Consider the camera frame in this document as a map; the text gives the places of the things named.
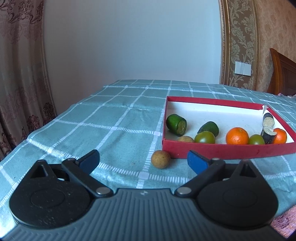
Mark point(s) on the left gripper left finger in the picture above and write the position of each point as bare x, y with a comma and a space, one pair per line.
79, 171

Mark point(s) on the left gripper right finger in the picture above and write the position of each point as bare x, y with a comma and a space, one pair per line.
207, 170

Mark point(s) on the green tomato with stem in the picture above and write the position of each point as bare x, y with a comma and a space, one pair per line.
205, 137

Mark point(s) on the brown longan front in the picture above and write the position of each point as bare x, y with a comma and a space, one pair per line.
187, 139

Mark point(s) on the brown longan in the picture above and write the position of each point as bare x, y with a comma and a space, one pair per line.
160, 159
187, 139

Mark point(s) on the green cucumber chunk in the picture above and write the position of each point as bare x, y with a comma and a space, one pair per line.
176, 124
209, 126

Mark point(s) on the orange mandarin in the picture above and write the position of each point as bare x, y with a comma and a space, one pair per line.
281, 136
237, 136

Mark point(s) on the dark sugarcane piece bitten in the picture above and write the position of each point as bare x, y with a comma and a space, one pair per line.
268, 135

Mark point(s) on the red shallow cardboard tray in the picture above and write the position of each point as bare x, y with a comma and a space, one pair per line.
226, 114

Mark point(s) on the patterned curtain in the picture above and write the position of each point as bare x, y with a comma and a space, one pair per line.
26, 101

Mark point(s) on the wooden headboard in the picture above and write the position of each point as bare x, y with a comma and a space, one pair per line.
283, 78

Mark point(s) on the white wall switch plate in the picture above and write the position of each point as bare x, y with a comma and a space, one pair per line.
242, 68

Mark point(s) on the gold ornate wall frame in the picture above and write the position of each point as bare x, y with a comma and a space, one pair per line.
240, 42

